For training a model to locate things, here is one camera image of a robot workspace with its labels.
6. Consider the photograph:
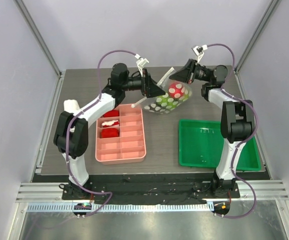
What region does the green fake apple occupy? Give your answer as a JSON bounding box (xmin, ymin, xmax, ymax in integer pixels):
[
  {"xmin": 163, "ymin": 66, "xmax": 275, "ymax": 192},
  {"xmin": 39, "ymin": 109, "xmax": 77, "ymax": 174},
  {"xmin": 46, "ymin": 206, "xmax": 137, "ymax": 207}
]
[{"xmin": 155, "ymin": 93, "xmax": 181, "ymax": 113}]

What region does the white crumpled cloth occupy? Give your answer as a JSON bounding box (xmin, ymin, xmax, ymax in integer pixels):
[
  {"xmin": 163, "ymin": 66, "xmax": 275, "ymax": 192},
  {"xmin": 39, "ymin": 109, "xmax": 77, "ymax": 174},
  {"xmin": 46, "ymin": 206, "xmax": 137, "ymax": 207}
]
[{"xmin": 63, "ymin": 99, "xmax": 81, "ymax": 134}]

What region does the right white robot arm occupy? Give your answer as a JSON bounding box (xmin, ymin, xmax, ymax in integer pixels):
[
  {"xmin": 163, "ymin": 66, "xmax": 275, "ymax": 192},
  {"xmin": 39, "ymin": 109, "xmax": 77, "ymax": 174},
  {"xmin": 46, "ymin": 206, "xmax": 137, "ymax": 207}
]
[{"xmin": 169, "ymin": 59, "xmax": 256, "ymax": 198}]

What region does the red fake apple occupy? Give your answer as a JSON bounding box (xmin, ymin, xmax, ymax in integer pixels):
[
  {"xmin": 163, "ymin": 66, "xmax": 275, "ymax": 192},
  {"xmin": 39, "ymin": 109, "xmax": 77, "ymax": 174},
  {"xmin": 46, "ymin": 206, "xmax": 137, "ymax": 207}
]
[{"xmin": 167, "ymin": 82, "xmax": 185, "ymax": 99}]

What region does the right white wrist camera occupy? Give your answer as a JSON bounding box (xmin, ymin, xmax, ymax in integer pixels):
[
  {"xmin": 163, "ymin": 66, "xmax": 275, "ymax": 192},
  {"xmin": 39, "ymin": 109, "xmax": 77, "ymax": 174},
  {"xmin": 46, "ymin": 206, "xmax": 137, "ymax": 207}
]
[{"xmin": 191, "ymin": 44, "xmax": 208, "ymax": 63}]

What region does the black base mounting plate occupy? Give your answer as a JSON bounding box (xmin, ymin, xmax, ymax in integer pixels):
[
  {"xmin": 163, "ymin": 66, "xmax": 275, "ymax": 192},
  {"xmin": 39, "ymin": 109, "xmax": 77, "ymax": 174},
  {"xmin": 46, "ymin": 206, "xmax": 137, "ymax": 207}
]
[{"xmin": 32, "ymin": 173, "xmax": 240, "ymax": 205}]

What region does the clear polka dot zip bag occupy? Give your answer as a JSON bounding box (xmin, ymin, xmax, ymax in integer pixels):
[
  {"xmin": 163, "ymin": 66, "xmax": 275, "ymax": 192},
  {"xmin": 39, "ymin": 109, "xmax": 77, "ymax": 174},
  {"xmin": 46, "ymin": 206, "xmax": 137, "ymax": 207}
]
[{"xmin": 131, "ymin": 67, "xmax": 193, "ymax": 115}]

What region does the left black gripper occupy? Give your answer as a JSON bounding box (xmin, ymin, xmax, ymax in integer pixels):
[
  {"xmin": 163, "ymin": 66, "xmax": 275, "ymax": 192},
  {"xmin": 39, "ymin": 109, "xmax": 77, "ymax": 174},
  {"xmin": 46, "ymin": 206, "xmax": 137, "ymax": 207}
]
[{"xmin": 121, "ymin": 68, "xmax": 166, "ymax": 99}]

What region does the green plastic tray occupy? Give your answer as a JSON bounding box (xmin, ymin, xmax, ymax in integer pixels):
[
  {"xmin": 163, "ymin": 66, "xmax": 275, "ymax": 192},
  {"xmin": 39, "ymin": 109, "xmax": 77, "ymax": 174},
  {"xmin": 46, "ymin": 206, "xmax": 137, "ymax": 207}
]
[{"xmin": 178, "ymin": 119, "xmax": 261, "ymax": 172}]

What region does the right aluminium frame post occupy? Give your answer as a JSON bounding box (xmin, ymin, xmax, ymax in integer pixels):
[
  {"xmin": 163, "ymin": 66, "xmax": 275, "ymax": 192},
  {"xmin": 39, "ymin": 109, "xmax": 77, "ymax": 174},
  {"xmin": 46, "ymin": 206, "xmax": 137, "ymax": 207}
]
[{"xmin": 234, "ymin": 0, "xmax": 281, "ymax": 74}]

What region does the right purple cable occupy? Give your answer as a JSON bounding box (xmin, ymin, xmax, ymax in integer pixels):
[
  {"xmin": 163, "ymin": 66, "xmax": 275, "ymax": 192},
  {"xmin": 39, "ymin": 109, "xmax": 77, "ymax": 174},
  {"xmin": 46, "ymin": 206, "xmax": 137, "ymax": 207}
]
[{"xmin": 201, "ymin": 43, "xmax": 260, "ymax": 218}]

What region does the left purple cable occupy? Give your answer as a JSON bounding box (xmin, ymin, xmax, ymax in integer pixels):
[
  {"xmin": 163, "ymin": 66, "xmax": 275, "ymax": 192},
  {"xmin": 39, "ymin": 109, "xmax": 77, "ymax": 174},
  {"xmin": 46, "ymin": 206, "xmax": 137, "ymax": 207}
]
[{"xmin": 65, "ymin": 49, "xmax": 142, "ymax": 217}]

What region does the pink divided organizer tray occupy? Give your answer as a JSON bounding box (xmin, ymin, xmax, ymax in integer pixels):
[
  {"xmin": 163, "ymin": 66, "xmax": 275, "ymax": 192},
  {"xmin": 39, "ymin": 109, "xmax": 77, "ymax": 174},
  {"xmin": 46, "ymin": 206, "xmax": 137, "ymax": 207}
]
[{"xmin": 95, "ymin": 104, "xmax": 147, "ymax": 165}]

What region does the red fabric item bottom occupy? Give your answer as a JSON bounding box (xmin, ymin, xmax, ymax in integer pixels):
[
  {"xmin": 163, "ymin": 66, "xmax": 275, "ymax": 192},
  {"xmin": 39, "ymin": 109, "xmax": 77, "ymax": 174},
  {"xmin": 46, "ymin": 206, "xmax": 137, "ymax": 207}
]
[{"xmin": 100, "ymin": 128, "xmax": 120, "ymax": 139}]

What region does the left aluminium frame post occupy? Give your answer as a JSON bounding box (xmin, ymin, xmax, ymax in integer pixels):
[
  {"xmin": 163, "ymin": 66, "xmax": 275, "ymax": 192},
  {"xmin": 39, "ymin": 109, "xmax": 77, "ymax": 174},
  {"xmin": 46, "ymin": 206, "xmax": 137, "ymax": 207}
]
[{"xmin": 13, "ymin": 0, "xmax": 62, "ymax": 77}]

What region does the red fabric item top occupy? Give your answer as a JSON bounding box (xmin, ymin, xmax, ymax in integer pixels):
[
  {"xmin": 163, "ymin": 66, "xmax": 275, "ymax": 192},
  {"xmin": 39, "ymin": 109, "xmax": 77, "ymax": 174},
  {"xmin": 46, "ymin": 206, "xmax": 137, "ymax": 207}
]
[{"xmin": 102, "ymin": 109, "xmax": 120, "ymax": 118}]

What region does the aluminium frame post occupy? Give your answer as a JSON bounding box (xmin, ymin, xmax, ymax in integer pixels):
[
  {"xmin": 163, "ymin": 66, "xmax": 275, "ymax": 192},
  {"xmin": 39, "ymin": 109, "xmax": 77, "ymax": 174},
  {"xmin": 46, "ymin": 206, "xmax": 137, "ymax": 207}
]
[
  {"xmin": 13, "ymin": 0, "xmax": 62, "ymax": 77},
  {"xmin": 234, "ymin": 0, "xmax": 281, "ymax": 74}
]

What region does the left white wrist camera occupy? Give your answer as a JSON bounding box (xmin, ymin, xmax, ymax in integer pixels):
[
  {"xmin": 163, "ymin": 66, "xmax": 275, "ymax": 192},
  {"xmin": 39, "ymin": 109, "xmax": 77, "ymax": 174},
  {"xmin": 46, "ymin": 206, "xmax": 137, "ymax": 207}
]
[{"xmin": 134, "ymin": 54, "xmax": 149, "ymax": 76}]

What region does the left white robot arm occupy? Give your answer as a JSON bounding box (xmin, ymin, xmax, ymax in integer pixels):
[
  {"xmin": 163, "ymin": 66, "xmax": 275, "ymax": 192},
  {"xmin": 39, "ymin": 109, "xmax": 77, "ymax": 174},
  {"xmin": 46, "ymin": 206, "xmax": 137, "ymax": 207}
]
[{"xmin": 53, "ymin": 63, "xmax": 165, "ymax": 200}]

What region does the red white fabric item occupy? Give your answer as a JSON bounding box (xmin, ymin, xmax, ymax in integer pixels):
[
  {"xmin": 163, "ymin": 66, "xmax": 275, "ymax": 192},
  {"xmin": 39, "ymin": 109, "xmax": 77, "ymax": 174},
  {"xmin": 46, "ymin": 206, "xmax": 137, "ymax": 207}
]
[{"xmin": 101, "ymin": 119, "xmax": 120, "ymax": 128}]

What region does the white slotted cable duct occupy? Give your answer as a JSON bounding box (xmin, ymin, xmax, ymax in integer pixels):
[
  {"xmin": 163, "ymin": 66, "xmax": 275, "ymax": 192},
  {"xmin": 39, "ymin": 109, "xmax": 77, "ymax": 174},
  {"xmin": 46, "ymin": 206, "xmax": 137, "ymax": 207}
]
[{"xmin": 26, "ymin": 201, "xmax": 214, "ymax": 213}]

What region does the purple cable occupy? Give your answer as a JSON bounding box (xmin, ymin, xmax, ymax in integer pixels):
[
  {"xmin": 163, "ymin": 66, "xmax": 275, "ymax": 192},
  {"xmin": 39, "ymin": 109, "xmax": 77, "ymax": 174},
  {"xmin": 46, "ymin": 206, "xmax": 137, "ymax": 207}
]
[
  {"xmin": 201, "ymin": 43, "xmax": 260, "ymax": 218},
  {"xmin": 65, "ymin": 49, "xmax": 142, "ymax": 217}
]

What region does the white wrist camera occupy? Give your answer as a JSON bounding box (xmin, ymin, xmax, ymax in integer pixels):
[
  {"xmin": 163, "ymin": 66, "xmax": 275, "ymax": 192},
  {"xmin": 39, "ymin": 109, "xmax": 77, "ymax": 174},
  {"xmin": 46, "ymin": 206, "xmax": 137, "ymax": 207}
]
[
  {"xmin": 134, "ymin": 54, "xmax": 149, "ymax": 76},
  {"xmin": 191, "ymin": 44, "xmax": 208, "ymax": 63}
]

